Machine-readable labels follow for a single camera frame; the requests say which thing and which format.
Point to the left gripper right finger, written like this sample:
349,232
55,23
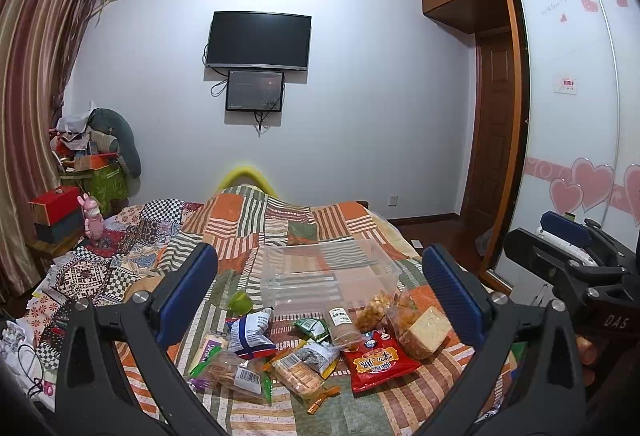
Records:
547,396

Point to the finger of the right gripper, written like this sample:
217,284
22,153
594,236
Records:
541,258
565,229

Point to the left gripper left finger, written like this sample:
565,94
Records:
93,395

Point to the yellow sponge cake block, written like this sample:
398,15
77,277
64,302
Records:
424,338

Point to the clear bag fried snacks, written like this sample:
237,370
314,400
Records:
372,315
402,312

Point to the clear bag bread slices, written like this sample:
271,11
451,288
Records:
224,368

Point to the red snack packet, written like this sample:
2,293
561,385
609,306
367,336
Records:
376,360

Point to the blue white red snack bag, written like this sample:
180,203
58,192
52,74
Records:
247,335

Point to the green jelly cup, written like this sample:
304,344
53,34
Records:
240,303

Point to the brown roll white label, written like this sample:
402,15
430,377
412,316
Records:
343,331

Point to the biscuit pack orange ribbon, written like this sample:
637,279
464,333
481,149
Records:
299,379

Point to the white yellow snack packet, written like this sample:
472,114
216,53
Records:
320,357

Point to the green pea snack packet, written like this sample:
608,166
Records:
313,329

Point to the clear plastic storage bin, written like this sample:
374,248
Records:
303,279

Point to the right hand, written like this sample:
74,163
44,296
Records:
588,354

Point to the checkered patchwork quilt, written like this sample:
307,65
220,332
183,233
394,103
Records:
137,248

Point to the brown wooden room door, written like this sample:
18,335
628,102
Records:
492,131

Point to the wooden bedside table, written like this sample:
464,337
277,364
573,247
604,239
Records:
44,253

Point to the dark grey box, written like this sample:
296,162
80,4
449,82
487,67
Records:
70,224

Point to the pink rabbit toy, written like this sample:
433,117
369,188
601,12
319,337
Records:
93,219

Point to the white sliding door hearts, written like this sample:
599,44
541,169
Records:
582,148

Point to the red gift box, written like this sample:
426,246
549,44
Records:
54,205

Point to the green patterned box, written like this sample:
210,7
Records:
107,184

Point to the dark green pillow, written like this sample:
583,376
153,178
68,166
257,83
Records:
114,125

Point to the yellow curved headboard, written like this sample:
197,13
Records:
246,174

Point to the striped red curtain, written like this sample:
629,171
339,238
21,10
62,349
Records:
40,41

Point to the white wall socket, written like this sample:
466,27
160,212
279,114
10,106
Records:
393,200

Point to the small black wall monitor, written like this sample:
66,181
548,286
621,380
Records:
254,91

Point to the black wall television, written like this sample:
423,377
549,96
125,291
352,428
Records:
252,39

